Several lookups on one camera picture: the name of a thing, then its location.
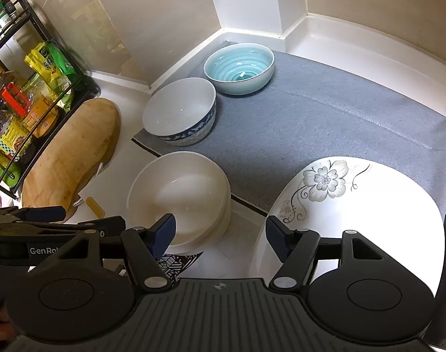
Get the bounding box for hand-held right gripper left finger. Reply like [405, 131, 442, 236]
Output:
[43, 213, 177, 291]

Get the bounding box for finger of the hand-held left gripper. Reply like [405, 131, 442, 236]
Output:
[0, 205, 67, 225]
[36, 216, 127, 244]

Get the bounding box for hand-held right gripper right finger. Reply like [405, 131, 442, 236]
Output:
[265, 214, 396, 291]

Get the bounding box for cream plain bowl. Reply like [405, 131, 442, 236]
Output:
[126, 152, 233, 256]

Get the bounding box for small white flower plate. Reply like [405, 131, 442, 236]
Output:
[252, 156, 446, 298]

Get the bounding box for white bowl blue pattern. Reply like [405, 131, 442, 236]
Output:
[142, 78, 217, 147]

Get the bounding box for teal swirl bowl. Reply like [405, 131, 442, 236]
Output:
[203, 43, 276, 96]

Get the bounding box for person's left hand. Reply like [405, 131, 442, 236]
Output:
[0, 302, 17, 344]

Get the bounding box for white printed cloth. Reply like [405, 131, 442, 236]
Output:
[78, 161, 268, 284]

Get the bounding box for wooden cutting board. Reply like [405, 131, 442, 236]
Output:
[21, 98, 121, 225]

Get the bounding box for green bottle yellow cap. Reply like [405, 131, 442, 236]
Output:
[0, 150, 22, 188]

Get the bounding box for large cooking oil bottle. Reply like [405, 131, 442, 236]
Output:
[1, 73, 61, 138]

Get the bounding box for grey mat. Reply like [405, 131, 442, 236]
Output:
[131, 40, 446, 225]

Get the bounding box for yellow green snack packet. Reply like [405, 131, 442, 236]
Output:
[23, 41, 68, 93]

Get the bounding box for black cap spice jar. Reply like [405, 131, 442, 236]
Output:
[1, 0, 19, 21]

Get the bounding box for small wooden handle tool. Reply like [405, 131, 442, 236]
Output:
[84, 197, 106, 219]

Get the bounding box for black wire spice rack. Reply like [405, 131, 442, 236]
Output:
[0, 0, 101, 201]

